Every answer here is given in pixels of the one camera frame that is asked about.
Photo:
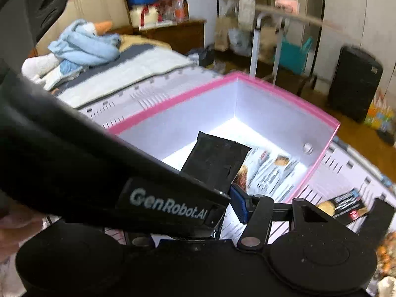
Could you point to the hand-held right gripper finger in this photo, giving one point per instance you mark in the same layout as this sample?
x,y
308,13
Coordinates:
x,y
238,202

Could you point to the white cookie snack packet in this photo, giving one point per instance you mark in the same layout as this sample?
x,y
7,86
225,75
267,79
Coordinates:
x,y
269,173

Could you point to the plain black snack packet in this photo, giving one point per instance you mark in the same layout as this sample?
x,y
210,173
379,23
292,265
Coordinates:
x,y
213,161

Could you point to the pink cardboard box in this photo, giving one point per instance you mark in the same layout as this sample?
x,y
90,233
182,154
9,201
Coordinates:
x,y
278,108

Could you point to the black cookie snack packet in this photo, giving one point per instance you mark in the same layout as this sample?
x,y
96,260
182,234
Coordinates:
x,y
342,205

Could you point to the person's left hand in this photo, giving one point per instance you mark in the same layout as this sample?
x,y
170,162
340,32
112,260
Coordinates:
x,y
15,229

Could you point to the printed bed cover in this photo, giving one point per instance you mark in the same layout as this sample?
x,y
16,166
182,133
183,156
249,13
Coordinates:
x,y
130,68

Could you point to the goose plush in blue cloth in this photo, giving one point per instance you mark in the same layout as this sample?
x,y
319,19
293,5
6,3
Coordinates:
x,y
83,43

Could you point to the white printed mat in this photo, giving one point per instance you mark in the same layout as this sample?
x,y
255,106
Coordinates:
x,y
173,83

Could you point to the teal tote bag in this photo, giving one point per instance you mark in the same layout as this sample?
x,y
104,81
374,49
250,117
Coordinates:
x,y
292,57

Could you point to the orange snack packet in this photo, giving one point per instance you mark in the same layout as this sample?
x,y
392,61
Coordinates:
x,y
386,253

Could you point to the wooden headboard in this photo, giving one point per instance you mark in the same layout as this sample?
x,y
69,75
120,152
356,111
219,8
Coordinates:
x,y
92,6

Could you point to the white side table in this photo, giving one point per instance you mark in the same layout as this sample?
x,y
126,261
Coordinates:
x,y
263,43

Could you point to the wooden nightstand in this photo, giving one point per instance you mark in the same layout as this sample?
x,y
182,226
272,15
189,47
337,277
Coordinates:
x,y
176,35

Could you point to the black suitcase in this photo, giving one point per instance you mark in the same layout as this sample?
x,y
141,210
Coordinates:
x,y
354,83

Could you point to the colourful gift bag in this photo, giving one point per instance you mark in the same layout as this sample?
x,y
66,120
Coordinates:
x,y
382,113

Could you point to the brown paper bag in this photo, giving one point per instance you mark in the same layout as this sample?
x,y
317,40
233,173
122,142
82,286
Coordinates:
x,y
224,34

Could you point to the orange drink bottle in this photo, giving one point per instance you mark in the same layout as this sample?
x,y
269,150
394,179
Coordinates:
x,y
179,9

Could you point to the pink tissue box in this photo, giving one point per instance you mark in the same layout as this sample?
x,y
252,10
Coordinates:
x,y
287,5

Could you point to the white wardrobe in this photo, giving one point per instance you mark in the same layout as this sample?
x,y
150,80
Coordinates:
x,y
359,12

